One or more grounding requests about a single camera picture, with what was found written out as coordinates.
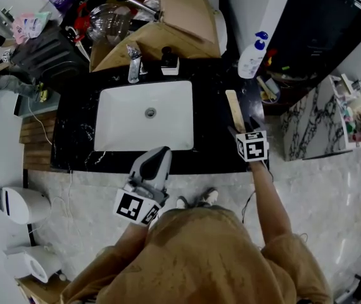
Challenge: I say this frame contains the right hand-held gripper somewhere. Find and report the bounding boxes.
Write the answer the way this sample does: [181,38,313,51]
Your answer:
[227,116,270,163]

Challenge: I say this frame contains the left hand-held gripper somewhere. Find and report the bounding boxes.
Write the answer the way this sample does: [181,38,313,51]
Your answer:
[113,146,173,227]

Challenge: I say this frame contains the wooden toiletry item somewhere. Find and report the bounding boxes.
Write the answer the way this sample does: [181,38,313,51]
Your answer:
[225,89,246,133]

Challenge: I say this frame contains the person's left forearm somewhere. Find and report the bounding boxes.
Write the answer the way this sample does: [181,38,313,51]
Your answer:
[114,222,151,259]

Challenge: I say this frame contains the person's right forearm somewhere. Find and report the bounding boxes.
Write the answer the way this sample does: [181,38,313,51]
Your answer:
[249,160,293,246]

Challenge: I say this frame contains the white sink basin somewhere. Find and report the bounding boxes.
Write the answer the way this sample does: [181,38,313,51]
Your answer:
[93,80,195,153]

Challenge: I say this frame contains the black marble sink counter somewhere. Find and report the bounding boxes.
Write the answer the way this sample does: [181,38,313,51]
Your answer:
[50,55,270,175]

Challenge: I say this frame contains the red plastic item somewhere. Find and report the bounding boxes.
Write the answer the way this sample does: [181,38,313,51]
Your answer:
[73,3,92,43]

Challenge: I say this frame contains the cup of small tools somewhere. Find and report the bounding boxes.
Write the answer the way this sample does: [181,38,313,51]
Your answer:
[256,75,282,105]

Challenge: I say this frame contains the person's right shoe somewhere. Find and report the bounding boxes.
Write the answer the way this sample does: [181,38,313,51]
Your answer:
[198,187,219,206]

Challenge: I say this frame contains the white pump bottle blue cap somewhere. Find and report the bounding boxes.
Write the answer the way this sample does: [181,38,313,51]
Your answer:
[237,30,270,80]

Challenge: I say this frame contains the marble pattern cabinet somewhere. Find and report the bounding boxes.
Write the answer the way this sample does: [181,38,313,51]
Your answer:
[279,74,354,162]

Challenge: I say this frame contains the black and white soap dispenser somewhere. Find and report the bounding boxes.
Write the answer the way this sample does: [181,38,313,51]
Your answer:
[160,46,181,77]

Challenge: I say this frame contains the person's tan shirt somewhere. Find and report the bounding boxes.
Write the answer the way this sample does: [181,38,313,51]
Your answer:
[59,205,333,304]

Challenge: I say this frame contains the chrome faucet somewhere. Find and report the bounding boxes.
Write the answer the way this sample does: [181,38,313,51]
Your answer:
[125,42,149,84]

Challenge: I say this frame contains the white organizer shelf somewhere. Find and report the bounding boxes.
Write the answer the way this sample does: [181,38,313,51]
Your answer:
[328,73,361,149]

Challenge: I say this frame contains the wooden slatted mat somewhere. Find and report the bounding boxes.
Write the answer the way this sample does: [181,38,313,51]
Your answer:
[19,110,58,171]

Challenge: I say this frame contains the black glossy cabinet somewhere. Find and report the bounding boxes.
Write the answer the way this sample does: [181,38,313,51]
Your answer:
[265,0,361,79]

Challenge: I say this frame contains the white trash bin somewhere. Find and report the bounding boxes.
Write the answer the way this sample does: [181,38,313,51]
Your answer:
[0,186,52,225]

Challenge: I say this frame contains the cardboard box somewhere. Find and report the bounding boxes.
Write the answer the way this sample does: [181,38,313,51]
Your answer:
[89,0,223,73]

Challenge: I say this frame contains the black suitcase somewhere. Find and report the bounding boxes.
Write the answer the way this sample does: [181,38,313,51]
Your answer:
[10,26,90,92]

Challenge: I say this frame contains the white kettle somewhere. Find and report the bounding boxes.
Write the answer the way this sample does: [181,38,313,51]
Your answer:
[3,244,63,284]

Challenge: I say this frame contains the chrome rod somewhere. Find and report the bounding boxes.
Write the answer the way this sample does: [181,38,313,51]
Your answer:
[103,0,162,21]

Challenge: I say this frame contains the pink and green packets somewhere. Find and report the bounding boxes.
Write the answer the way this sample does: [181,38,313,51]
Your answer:
[11,11,53,45]

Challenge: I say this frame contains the black cable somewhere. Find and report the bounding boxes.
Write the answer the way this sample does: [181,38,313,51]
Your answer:
[241,161,276,225]

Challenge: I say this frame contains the white cable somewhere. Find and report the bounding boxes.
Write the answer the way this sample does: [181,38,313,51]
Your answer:
[27,104,73,227]

